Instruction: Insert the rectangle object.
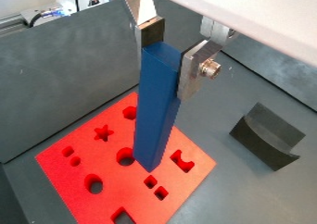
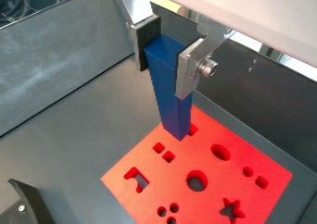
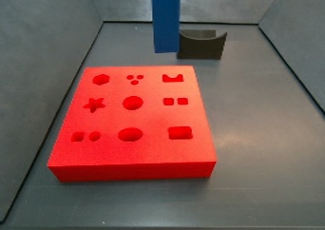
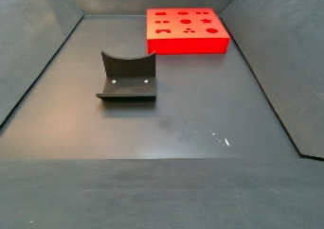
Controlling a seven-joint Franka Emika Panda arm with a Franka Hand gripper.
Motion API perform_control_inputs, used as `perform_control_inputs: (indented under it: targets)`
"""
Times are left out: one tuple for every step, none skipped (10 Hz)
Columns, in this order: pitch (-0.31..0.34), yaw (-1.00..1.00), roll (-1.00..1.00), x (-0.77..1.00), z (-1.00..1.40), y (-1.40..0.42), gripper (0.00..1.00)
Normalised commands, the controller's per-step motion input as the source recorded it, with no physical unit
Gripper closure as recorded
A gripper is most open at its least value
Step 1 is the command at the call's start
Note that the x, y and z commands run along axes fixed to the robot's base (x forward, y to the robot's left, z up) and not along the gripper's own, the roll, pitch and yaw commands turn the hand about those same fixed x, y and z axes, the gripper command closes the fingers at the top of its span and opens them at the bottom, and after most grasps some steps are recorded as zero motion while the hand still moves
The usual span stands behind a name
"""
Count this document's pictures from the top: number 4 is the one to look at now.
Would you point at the red shape sorter block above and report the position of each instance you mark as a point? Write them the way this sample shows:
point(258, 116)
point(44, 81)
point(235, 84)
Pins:
point(185, 31)

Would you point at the black curved holder bracket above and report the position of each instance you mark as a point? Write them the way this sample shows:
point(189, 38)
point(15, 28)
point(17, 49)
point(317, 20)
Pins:
point(128, 71)

